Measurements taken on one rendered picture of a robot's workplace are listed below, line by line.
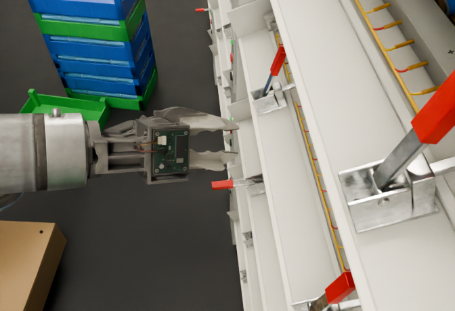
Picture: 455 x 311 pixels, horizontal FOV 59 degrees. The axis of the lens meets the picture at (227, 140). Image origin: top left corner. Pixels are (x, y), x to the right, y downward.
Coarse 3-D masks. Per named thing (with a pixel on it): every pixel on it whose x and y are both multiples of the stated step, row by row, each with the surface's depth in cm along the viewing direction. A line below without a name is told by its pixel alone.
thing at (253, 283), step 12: (228, 168) 89; (240, 168) 90; (240, 192) 90; (240, 204) 89; (240, 216) 87; (252, 240) 80; (252, 252) 81; (252, 264) 80; (252, 276) 78; (252, 288) 77; (252, 300) 76
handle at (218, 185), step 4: (224, 180) 66; (228, 180) 66; (232, 180) 66; (240, 180) 66; (244, 180) 66; (248, 180) 66; (252, 180) 65; (256, 180) 66; (212, 184) 66; (216, 184) 66; (220, 184) 66; (224, 184) 66; (228, 184) 66; (232, 184) 66; (236, 184) 66; (240, 184) 66; (244, 184) 66; (248, 184) 66; (252, 184) 66; (212, 188) 66; (216, 188) 66; (220, 188) 66; (224, 188) 66
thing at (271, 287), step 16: (240, 112) 76; (240, 128) 77; (240, 144) 75; (256, 144) 73; (256, 160) 71; (256, 208) 66; (256, 224) 64; (256, 240) 62; (272, 240) 61; (256, 256) 61; (272, 256) 60; (272, 272) 58; (272, 288) 57; (272, 304) 56
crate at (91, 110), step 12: (36, 96) 153; (48, 96) 153; (24, 108) 149; (36, 108) 155; (48, 108) 155; (60, 108) 155; (72, 108) 155; (84, 108) 155; (96, 108) 154; (108, 108) 152; (96, 120) 152
